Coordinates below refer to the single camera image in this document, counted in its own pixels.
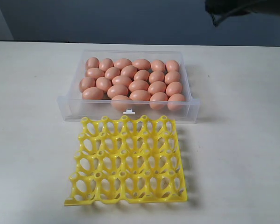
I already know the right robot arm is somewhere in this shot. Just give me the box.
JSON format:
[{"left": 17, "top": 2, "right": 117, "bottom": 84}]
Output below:
[{"left": 205, "top": 0, "right": 280, "bottom": 16}]

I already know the clear plastic box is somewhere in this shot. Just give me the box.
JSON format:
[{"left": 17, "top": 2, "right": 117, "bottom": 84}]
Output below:
[{"left": 57, "top": 50, "right": 200, "bottom": 123}]

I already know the yellow plastic egg tray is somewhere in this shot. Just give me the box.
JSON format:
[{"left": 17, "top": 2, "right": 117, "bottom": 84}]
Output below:
[{"left": 64, "top": 115, "right": 188, "bottom": 206}]

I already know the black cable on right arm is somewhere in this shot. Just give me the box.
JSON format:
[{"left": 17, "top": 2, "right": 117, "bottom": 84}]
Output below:
[{"left": 210, "top": 4, "right": 259, "bottom": 28}]

